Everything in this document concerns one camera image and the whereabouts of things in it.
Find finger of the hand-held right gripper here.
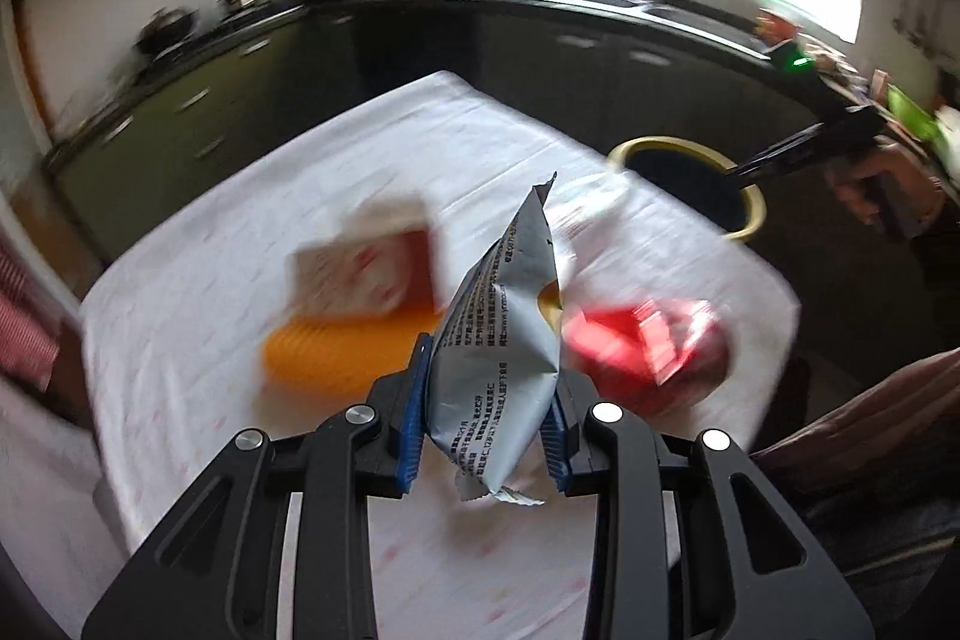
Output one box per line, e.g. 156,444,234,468
724,122,826,191

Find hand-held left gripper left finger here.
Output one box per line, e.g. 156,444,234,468
81,332,436,640

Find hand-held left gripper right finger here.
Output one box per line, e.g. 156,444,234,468
541,370,875,640

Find yellow-rimmed black waste bin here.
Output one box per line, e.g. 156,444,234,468
606,136,767,244

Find orange ribbed plastic piece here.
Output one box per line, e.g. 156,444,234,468
259,302,451,397

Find silver snack packet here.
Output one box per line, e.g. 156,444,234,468
424,171,563,506

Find red snack packet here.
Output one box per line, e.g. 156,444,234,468
562,299,732,416

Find white and red carton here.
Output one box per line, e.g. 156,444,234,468
289,194,443,319

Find clear plastic wrapper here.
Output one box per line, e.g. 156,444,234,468
547,171,631,244

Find person's right forearm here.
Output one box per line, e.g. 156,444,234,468
907,197,960,289

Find person's right hand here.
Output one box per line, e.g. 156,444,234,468
825,141,946,236

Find red orange container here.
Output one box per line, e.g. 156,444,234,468
756,10,797,49

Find steel kitchen sink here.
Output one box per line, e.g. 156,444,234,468
525,0,751,34

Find white patterned tablecloth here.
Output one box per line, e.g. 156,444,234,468
79,70,800,640

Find person's pink grey clothing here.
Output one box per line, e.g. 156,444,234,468
750,347,960,611

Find dark kitchen base cabinets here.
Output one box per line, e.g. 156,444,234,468
52,0,826,251

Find red checked cloth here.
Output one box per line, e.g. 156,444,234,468
0,242,61,386

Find black wok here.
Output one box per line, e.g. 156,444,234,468
135,8,200,58

